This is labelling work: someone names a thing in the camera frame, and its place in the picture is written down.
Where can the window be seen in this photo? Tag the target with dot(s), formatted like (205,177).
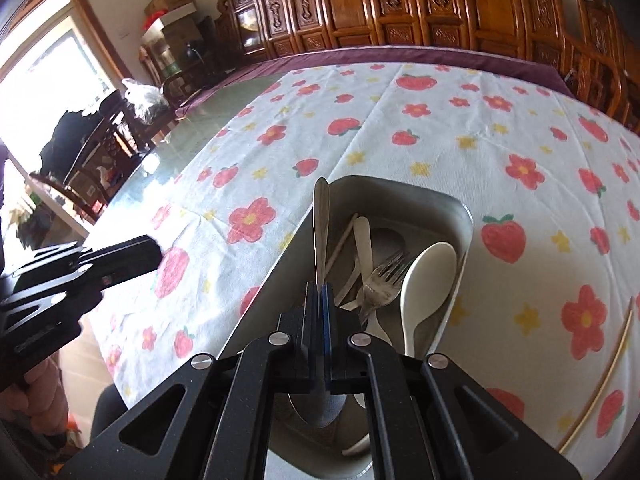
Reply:
(50,50)

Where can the long carved wooden bench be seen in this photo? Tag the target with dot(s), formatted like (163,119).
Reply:
(440,5)

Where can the clear plastic bag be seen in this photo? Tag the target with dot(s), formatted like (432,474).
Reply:
(145,100)

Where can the carved wooden bench with glass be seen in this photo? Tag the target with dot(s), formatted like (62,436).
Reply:
(270,15)

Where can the dark cloth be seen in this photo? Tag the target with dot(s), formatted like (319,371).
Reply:
(70,135)

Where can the metal spoon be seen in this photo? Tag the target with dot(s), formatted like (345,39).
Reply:
(321,210)

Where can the wooden chopstick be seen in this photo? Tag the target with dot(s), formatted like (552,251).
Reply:
(602,395)
(342,245)

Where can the short carved wooden bench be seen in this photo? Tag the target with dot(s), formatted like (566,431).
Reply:
(600,20)

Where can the person's left hand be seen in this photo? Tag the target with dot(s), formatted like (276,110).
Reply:
(40,405)

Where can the metal fork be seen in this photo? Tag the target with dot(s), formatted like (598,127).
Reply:
(387,280)

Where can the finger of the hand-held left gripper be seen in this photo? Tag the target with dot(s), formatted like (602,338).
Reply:
(50,300)
(135,255)

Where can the purple tablecloth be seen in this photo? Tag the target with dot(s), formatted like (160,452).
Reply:
(400,55)

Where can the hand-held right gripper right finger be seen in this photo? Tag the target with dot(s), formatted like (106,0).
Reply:
(330,340)

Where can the strawberry print tablecloth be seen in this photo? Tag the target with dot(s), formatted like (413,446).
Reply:
(450,125)

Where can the wooden dining chair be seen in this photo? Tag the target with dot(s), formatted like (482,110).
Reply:
(122,125)

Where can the metal tray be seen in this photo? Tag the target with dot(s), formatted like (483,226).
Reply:
(400,205)

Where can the wooden armchair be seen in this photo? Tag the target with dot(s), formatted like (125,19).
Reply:
(595,67)

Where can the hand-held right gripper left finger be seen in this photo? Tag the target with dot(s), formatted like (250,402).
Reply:
(310,340)

